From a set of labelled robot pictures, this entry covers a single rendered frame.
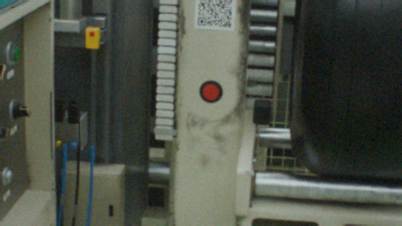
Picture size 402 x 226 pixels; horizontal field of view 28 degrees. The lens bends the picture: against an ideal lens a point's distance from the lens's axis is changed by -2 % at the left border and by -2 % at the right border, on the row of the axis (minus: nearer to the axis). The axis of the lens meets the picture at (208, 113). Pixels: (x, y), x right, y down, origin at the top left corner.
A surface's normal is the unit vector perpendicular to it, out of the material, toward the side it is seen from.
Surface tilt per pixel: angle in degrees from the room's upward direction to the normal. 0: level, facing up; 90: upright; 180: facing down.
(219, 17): 90
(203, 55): 90
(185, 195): 90
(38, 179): 90
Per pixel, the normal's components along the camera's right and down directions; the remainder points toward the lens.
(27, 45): -0.08, 0.29
